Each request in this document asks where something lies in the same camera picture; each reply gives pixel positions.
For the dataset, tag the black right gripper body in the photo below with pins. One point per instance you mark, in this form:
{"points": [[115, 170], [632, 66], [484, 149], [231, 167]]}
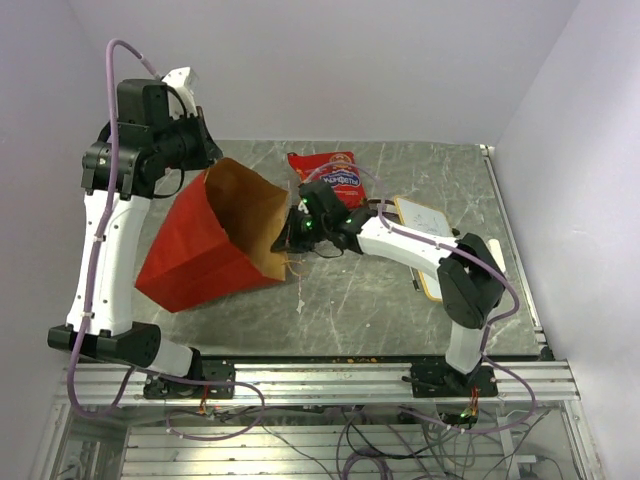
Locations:
{"points": [[303, 230]]}

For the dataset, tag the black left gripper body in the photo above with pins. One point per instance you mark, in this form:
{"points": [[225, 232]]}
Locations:
{"points": [[187, 143]]}

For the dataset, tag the red candy bag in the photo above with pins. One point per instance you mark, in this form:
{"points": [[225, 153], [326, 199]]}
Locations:
{"points": [[335, 168]]}

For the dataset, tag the red paper bag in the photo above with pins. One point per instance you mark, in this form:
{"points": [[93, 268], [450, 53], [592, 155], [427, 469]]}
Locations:
{"points": [[216, 240]]}

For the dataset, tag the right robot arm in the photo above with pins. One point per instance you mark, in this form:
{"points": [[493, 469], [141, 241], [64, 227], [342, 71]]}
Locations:
{"points": [[469, 279]]}

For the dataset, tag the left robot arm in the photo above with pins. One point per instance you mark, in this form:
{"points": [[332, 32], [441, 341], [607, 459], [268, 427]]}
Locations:
{"points": [[159, 127]]}

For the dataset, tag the black marker pen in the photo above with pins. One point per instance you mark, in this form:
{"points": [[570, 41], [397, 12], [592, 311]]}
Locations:
{"points": [[414, 279]]}

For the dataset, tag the white whiteboard eraser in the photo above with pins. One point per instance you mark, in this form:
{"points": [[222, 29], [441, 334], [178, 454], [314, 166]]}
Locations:
{"points": [[497, 254]]}

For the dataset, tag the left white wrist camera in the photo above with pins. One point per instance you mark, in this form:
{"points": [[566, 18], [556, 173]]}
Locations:
{"points": [[182, 80]]}

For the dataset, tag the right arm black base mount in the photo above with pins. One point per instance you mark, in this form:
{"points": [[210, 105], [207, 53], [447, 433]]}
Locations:
{"points": [[434, 378]]}

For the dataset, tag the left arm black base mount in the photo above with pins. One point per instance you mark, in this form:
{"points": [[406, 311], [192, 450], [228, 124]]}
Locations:
{"points": [[207, 377]]}

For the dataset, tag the aluminium frame rail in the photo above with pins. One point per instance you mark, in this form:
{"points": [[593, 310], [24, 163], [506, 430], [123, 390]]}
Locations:
{"points": [[328, 384]]}

